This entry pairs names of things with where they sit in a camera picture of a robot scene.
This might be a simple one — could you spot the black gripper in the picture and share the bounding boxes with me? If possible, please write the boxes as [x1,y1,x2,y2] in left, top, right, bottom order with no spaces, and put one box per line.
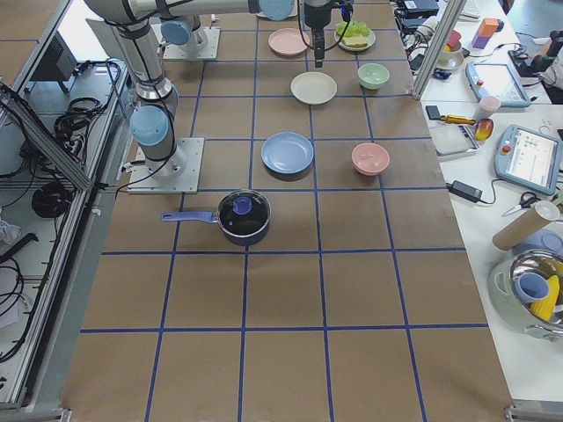
[304,0,330,68]

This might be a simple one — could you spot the pink plate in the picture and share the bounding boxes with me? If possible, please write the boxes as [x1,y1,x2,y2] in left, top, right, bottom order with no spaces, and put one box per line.
[268,28,309,56]

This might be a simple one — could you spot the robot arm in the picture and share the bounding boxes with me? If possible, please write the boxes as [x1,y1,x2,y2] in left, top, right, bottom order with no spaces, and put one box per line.
[86,1,293,177]
[159,1,335,68]

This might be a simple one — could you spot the green lettuce leaf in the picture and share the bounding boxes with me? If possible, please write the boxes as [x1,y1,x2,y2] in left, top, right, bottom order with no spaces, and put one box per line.
[335,20,370,38]

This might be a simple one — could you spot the bread slice on plate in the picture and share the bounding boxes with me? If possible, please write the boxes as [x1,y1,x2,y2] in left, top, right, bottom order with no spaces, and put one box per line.
[341,35,368,48]

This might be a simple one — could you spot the green plate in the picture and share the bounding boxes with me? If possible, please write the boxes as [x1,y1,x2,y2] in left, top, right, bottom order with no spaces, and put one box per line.
[334,25,376,52]

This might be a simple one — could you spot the cream plate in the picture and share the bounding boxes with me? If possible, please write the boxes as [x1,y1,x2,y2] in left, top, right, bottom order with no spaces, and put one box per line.
[290,71,338,106]

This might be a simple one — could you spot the green bowl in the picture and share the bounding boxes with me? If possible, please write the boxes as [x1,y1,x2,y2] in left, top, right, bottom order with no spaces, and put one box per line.
[357,63,391,90]

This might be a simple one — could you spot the pink bowl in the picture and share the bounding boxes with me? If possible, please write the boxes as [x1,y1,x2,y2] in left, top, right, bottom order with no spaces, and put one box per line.
[351,142,391,176]

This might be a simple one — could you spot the orange purple block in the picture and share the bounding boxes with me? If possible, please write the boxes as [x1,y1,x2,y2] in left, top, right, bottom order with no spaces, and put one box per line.
[471,18,499,49]

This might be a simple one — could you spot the kitchen scale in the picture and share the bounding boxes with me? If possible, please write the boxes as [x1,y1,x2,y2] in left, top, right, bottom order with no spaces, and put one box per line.
[430,124,480,160]

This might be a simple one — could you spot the white paper cup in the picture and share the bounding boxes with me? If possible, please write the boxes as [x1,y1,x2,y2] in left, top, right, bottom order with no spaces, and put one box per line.
[474,95,501,120]

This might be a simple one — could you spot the far teach pendant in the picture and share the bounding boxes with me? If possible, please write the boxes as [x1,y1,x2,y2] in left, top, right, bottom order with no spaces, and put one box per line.
[465,62,531,108]

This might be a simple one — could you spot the teach pendant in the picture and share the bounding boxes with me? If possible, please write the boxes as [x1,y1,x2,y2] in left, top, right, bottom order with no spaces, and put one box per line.
[465,62,531,108]
[494,125,562,195]

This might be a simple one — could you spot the red yellow mango toy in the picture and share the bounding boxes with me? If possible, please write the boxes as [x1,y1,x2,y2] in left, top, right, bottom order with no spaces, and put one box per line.
[473,118,494,142]

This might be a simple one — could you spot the blue saucepan with lid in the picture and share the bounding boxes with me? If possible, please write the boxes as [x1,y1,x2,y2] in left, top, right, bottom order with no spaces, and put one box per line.
[161,189,271,246]

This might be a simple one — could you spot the black power adapter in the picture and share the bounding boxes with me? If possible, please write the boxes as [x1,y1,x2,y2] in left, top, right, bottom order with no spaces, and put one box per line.
[446,180,482,203]

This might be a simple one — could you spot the near teach pendant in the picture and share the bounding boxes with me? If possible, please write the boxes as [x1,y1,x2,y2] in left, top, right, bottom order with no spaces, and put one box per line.
[494,125,562,195]

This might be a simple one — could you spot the scissors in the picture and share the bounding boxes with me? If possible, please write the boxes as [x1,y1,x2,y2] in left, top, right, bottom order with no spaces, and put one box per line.
[502,192,540,217]

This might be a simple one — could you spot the cardboard tube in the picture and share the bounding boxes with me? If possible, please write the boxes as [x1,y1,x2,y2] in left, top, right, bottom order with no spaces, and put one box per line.
[492,200,560,251]

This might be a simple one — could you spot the grey blue plate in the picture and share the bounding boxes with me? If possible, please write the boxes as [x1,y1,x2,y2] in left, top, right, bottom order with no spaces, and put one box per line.
[514,229,563,256]

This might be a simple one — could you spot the steel mixing bowl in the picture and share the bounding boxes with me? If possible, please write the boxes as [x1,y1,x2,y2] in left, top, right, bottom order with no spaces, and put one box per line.
[509,250,562,341]

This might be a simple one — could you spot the blue cup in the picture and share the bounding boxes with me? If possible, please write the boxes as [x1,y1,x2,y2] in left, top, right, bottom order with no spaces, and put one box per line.
[514,273,549,304]

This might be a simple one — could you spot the yellow corn toy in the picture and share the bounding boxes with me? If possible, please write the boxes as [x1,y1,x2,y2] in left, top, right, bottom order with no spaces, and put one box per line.
[530,275,559,321]

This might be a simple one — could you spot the aluminium frame post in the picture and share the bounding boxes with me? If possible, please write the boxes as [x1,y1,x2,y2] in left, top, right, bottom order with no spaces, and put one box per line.
[412,0,465,100]

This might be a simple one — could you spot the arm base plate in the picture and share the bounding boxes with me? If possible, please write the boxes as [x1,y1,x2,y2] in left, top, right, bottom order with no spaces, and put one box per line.
[126,138,205,194]
[164,26,221,61]

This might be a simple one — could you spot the yellow handled tool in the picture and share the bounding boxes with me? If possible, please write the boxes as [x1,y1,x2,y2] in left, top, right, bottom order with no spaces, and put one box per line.
[440,114,477,126]

